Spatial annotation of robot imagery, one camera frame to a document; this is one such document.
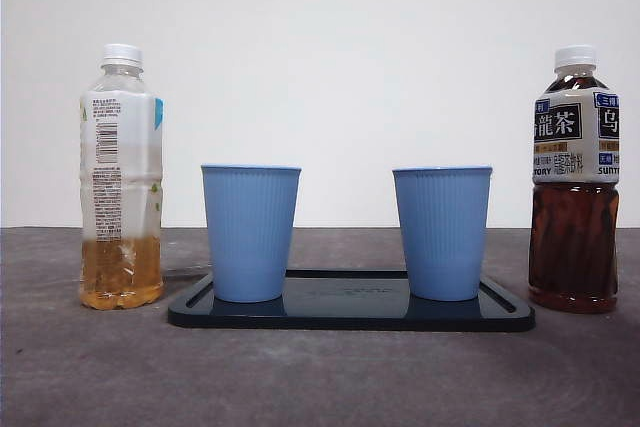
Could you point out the dark blue flat tray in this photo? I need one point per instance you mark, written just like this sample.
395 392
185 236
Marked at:
350 313

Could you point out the green tea bottle white label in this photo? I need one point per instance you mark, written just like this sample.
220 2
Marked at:
120 147

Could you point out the blue ribbed plastic cup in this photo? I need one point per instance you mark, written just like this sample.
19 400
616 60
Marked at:
250 232
442 232

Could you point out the dark oolong tea bottle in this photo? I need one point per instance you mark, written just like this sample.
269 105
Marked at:
570 247

